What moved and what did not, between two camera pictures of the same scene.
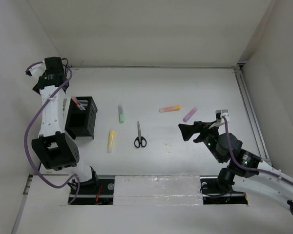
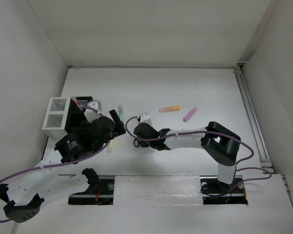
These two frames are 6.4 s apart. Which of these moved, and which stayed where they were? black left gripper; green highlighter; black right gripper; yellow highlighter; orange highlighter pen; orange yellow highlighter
Moved: black left gripper; black right gripper
Stayed: orange highlighter pen; yellow highlighter; orange yellow highlighter; green highlighter
